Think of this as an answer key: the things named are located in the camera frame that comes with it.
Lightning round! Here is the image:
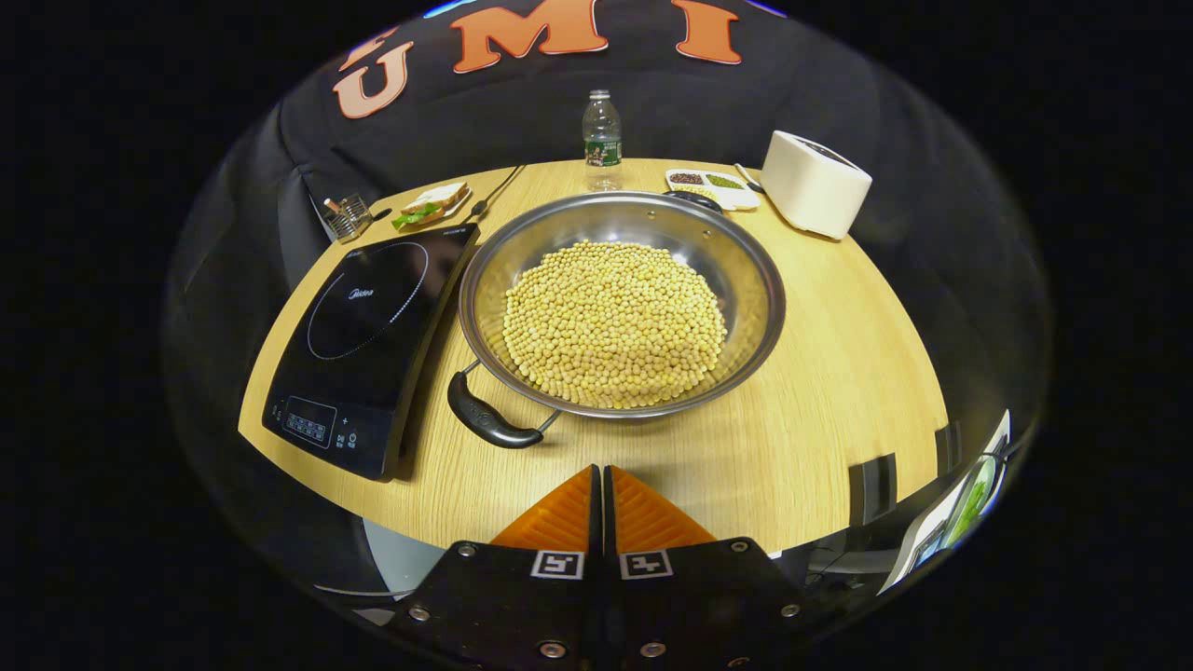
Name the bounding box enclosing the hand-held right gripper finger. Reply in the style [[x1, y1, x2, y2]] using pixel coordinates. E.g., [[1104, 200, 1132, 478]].
[[602, 464, 821, 671], [391, 464, 603, 671]]

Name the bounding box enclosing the steel pot with soybeans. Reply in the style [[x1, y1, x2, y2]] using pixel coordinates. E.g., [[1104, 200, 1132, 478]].
[[447, 191, 787, 450]]

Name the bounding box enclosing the black induction cooktop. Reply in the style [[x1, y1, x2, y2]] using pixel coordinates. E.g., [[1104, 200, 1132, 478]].
[[262, 224, 481, 482]]

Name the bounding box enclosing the white printed sheet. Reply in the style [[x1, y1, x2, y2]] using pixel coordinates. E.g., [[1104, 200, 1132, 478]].
[[881, 410, 1012, 593]]

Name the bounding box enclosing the white divided dish with beans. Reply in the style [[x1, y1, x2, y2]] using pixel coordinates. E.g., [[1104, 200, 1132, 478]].
[[665, 168, 761, 212]]

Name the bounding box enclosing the sandwich with lettuce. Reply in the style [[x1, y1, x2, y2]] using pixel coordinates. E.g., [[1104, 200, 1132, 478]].
[[391, 182, 470, 232]]

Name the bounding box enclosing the white toaster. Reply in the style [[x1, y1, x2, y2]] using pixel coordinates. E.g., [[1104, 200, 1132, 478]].
[[761, 130, 873, 240]]

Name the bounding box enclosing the clear plastic water bottle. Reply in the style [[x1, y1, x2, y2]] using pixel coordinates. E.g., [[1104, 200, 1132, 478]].
[[583, 89, 624, 192]]

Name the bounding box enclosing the black power cable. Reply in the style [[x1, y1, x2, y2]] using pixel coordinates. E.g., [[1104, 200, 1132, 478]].
[[471, 165, 526, 220]]

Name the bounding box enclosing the metal wire holder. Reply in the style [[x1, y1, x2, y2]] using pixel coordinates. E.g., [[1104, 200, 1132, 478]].
[[322, 193, 392, 243]]

